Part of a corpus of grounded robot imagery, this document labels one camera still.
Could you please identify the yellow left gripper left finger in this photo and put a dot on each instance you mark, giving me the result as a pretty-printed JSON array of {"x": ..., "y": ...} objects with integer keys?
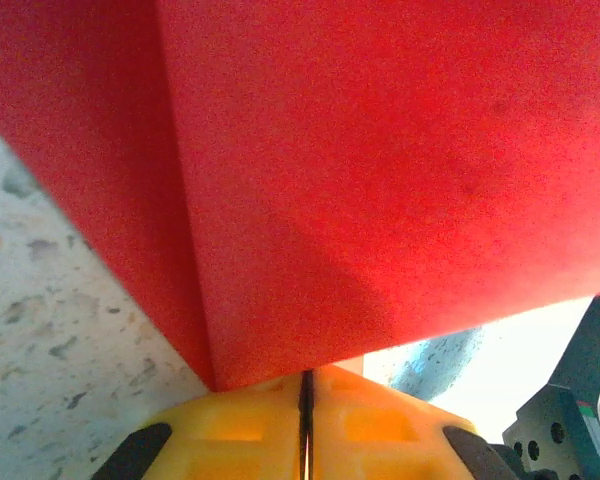
[{"x": 230, "y": 440}]

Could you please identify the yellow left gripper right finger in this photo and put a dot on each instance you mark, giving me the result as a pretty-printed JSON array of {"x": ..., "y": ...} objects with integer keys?
[{"x": 380, "y": 435}]

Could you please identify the red cloth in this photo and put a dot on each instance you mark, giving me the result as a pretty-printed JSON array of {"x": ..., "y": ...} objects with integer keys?
[{"x": 330, "y": 175}]

